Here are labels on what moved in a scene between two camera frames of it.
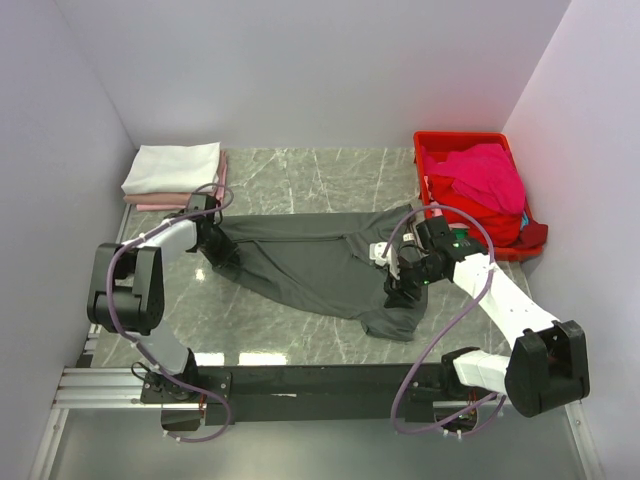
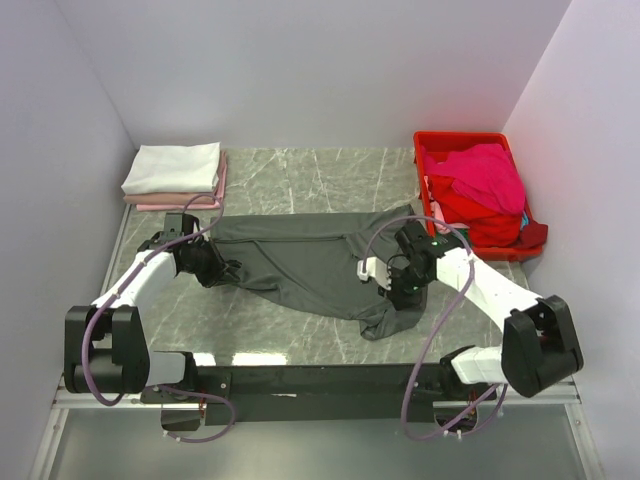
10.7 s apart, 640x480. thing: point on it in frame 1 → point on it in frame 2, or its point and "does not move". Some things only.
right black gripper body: x=419 y=272 does not move
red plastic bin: x=435 y=144 does not move
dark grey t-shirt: x=333 y=263 does not move
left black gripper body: x=220 y=249 → x=206 y=263
